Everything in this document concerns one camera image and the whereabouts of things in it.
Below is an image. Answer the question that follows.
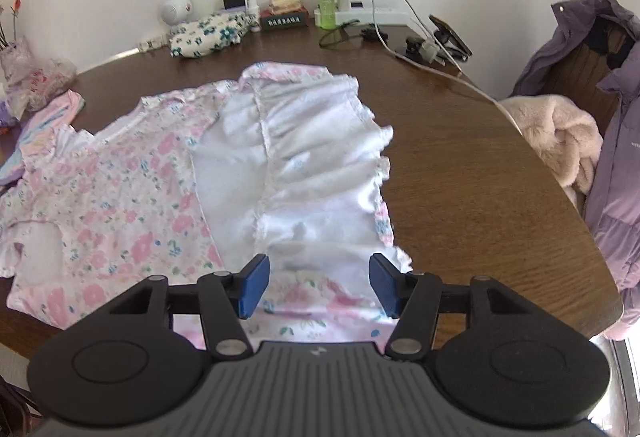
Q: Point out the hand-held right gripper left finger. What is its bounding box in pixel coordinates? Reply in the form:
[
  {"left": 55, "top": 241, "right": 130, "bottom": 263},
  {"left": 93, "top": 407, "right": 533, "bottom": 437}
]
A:
[{"left": 107, "top": 253, "right": 272, "bottom": 362}]

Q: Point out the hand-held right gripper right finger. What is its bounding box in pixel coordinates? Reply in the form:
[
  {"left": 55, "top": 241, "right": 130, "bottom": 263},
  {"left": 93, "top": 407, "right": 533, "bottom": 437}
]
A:
[{"left": 368, "top": 254, "right": 535, "bottom": 362}]

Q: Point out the pink floral dress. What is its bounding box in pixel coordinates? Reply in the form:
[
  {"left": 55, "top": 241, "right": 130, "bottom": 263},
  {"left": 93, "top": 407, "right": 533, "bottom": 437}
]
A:
[{"left": 0, "top": 61, "right": 414, "bottom": 353}]

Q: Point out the beige fluffy blanket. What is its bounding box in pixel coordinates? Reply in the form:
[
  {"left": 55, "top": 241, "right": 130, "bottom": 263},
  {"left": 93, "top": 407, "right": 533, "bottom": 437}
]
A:
[{"left": 497, "top": 93, "right": 605, "bottom": 198}]

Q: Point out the light purple puffer jacket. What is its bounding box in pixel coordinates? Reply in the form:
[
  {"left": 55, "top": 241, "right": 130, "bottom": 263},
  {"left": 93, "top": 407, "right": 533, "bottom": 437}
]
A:
[{"left": 584, "top": 52, "right": 640, "bottom": 343}]

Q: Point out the white teal floral pouch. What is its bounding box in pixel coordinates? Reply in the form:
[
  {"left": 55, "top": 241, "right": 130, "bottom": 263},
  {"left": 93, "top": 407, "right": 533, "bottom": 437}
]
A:
[{"left": 169, "top": 11, "right": 255, "bottom": 59}]

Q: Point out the black smartphone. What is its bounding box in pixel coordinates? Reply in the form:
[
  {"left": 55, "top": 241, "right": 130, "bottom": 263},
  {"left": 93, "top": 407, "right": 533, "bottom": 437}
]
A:
[{"left": 429, "top": 14, "right": 473, "bottom": 58}]

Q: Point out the pastel purple pink garment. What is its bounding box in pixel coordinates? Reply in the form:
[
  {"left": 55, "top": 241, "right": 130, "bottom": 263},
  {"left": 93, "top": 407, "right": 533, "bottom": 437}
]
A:
[{"left": 0, "top": 89, "right": 86, "bottom": 185}]

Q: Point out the flat black box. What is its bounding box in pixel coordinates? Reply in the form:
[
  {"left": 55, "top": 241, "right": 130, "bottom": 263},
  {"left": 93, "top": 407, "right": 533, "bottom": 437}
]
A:
[{"left": 259, "top": 12, "right": 308, "bottom": 32}]

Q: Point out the white power strip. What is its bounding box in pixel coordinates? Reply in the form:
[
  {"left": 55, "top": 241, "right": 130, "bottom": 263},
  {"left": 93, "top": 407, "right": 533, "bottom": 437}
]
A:
[{"left": 314, "top": 4, "right": 426, "bottom": 26}]

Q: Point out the green spray bottle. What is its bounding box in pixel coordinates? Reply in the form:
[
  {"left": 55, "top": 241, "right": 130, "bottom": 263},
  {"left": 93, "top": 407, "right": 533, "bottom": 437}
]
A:
[{"left": 318, "top": 0, "right": 338, "bottom": 30}]

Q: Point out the wooden chair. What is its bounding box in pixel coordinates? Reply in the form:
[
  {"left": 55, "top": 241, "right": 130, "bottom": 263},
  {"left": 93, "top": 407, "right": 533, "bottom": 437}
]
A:
[{"left": 537, "top": 24, "right": 631, "bottom": 138}]

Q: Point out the pink yellow packet stack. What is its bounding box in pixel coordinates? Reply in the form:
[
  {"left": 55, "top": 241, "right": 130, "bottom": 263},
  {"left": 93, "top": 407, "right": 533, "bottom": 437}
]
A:
[{"left": 267, "top": 0, "right": 307, "bottom": 15}]

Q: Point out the white round robot toy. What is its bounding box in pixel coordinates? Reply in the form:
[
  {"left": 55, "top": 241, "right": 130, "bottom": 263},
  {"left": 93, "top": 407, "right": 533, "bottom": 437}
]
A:
[{"left": 160, "top": 0, "right": 195, "bottom": 26}]

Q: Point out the clear plastic bag red print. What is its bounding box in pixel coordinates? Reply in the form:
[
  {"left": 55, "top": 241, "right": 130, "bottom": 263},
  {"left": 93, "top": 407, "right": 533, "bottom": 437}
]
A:
[{"left": 10, "top": 56, "right": 78, "bottom": 112}]

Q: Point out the dark purple jacket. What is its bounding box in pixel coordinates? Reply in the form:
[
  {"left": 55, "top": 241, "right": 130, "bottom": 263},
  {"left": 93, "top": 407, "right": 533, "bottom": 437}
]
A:
[{"left": 510, "top": 0, "right": 640, "bottom": 98}]

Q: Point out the pink wrapped vase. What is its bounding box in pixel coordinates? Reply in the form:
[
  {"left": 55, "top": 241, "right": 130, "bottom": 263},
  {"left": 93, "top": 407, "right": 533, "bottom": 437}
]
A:
[{"left": 0, "top": 39, "right": 31, "bottom": 84}]

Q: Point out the dried rose bouquet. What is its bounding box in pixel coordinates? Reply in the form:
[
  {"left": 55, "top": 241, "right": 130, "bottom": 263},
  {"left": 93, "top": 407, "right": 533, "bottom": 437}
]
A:
[{"left": 0, "top": 0, "right": 23, "bottom": 50}]

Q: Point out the white charging cable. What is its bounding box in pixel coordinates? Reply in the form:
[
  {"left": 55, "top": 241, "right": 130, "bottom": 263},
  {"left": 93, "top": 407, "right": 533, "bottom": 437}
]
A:
[{"left": 327, "top": 0, "right": 523, "bottom": 135}]

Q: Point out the thin black cable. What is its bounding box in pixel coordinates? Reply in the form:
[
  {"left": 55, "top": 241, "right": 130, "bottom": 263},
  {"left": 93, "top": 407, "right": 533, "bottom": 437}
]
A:
[{"left": 319, "top": 19, "right": 388, "bottom": 50}]

